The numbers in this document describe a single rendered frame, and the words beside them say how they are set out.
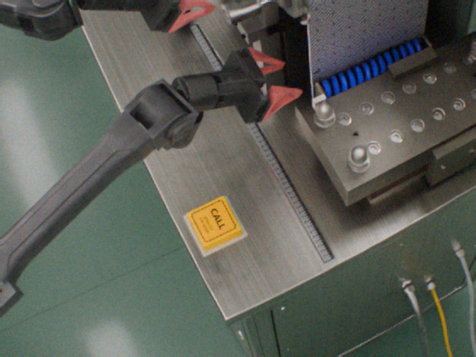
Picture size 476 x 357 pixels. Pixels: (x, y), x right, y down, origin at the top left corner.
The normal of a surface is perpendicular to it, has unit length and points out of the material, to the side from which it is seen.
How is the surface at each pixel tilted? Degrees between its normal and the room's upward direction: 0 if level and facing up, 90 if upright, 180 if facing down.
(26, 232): 9
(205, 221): 0
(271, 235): 0
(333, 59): 90
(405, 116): 0
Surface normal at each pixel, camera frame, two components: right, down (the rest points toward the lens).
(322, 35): 0.44, 0.80
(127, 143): -0.04, -0.29
